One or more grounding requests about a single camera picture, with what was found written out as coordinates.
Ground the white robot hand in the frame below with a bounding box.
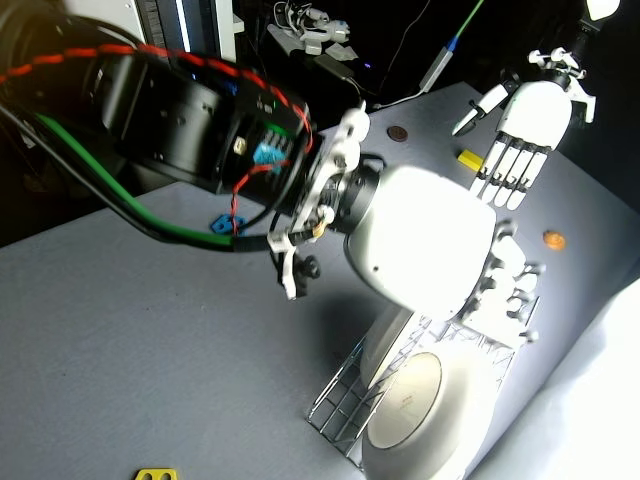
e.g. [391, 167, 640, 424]
[451, 79, 572, 211]
[343, 163, 547, 345]

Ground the white plate with dark rim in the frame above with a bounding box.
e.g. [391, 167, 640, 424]
[358, 303, 419, 394]
[359, 344, 504, 480]

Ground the small yellow block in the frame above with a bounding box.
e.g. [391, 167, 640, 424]
[457, 148, 486, 171]

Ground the black power adapter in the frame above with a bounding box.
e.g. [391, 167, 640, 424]
[312, 53, 357, 81]

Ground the blue block with round holes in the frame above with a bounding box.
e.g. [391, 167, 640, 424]
[208, 213, 247, 236]

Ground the white backdrop cloth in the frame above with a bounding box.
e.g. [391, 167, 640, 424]
[464, 279, 640, 480]

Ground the white device on stand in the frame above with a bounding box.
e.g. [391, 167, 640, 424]
[267, 0, 359, 57]

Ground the white cabinet with light strip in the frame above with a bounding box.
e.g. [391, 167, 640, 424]
[64, 0, 246, 64]

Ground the grey table cloth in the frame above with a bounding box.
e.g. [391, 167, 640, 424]
[0, 82, 640, 480]

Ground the grey cable adapter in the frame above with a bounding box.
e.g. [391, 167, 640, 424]
[418, 35, 460, 95]

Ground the green cable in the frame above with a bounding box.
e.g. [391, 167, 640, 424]
[449, 0, 486, 46]

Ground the white wire dish rack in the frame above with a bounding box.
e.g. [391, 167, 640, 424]
[304, 299, 544, 471]

